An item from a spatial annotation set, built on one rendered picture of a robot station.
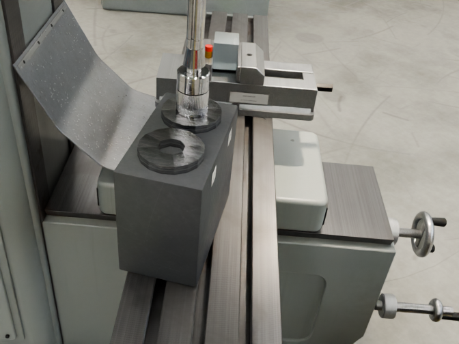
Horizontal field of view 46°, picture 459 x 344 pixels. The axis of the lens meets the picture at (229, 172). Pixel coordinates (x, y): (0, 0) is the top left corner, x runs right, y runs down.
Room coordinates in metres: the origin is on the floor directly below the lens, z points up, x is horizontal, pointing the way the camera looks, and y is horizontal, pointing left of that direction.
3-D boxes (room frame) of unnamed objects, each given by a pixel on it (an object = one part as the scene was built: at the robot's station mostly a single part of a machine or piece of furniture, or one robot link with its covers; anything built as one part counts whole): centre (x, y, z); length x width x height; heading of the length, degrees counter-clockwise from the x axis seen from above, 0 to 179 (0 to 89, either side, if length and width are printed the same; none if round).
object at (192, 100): (0.69, 0.06, 1.14); 0.05 x 0.05 x 0.06
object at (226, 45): (1.08, 0.04, 1.03); 0.06 x 0.05 x 0.06; 2
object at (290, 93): (1.08, 0.01, 0.97); 0.35 x 0.15 x 0.11; 92
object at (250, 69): (1.08, -0.02, 1.01); 0.12 x 0.06 x 0.04; 2
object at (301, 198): (1.01, 0.03, 0.78); 0.50 x 0.35 x 0.12; 91
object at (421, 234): (1.02, -0.47, 0.62); 0.16 x 0.12 x 0.12; 91
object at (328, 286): (1.01, 0.01, 0.42); 0.80 x 0.30 x 0.60; 91
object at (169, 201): (0.64, 0.07, 1.02); 0.22 x 0.12 x 0.20; 171
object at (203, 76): (0.69, 0.06, 1.18); 0.05 x 0.05 x 0.01
